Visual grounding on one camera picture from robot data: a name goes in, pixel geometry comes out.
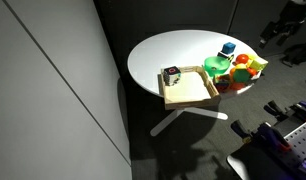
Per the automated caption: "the perforated metal breadboard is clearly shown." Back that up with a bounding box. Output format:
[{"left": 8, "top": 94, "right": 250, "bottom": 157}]
[{"left": 282, "top": 121, "right": 306, "bottom": 161}]

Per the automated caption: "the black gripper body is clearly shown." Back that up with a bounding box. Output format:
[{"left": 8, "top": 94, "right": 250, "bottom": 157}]
[{"left": 274, "top": 11, "right": 306, "bottom": 37}]

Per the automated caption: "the orange block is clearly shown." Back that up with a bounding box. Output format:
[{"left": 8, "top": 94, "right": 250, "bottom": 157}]
[{"left": 229, "top": 81, "right": 247, "bottom": 91}]

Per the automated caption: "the black white checkered cube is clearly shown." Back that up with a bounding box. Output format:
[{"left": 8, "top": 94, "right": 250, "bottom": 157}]
[{"left": 216, "top": 51, "right": 235, "bottom": 63}]

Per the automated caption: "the black work platform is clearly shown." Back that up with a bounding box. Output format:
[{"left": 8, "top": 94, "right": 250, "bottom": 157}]
[{"left": 226, "top": 111, "right": 306, "bottom": 180}]

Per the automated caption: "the green plastic bowl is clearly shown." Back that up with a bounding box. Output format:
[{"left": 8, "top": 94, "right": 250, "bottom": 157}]
[{"left": 203, "top": 55, "right": 231, "bottom": 79}]

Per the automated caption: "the purple clamp orange handle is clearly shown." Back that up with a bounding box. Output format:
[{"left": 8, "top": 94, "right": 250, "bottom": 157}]
[
  {"left": 256, "top": 122, "right": 293, "bottom": 153},
  {"left": 289, "top": 101, "right": 306, "bottom": 126}
]

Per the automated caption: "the dark cube with red top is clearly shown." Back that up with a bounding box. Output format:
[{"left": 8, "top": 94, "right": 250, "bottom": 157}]
[{"left": 246, "top": 67, "right": 261, "bottom": 82}]

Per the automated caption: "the black white cube red letter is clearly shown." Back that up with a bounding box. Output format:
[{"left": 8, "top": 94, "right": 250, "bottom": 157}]
[{"left": 162, "top": 65, "right": 183, "bottom": 87}]

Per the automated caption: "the yellow green pink cube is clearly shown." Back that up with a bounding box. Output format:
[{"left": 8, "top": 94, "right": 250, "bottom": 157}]
[{"left": 248, "top": 56, "right": 269, "bottom": 72}]

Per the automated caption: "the blue cube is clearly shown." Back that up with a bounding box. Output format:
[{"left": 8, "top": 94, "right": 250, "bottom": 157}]
[{"left": 221, "top": 41, "right": 237, "bottom": 56}]

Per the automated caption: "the multicolour picture cube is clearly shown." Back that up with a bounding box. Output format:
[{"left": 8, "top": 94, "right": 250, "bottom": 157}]
[{"left": 213, "top": 74, "right": 232, "bottom": 94}]

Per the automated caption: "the black bag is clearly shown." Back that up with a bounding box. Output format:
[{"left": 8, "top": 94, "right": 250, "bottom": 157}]
[{"left": 280, "top": 43, "right": 306, "bottom": 68}]

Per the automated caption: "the white table base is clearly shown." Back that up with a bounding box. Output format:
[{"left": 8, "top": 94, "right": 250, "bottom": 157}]
[{"left": 149, "top": 106, "right": 229, "bottom": 138}]

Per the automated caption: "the wooden tray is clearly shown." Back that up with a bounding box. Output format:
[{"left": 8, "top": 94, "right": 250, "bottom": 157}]
[{"left": 159, "top": 65, "right": 223, "bottom": 111}]

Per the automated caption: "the yellow lemon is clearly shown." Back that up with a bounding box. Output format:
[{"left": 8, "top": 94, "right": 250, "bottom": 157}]
[{"left": 235, "top": 62, "right": 249, "bottom": 70}]

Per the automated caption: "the black clamp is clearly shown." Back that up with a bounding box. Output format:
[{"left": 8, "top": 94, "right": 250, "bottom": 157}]
[
  {"left": 263, "top": 99, "right": 288, "bottom": 122},
  {"left": 230, "top": 119, "right": 258, "bottom": 145}
]

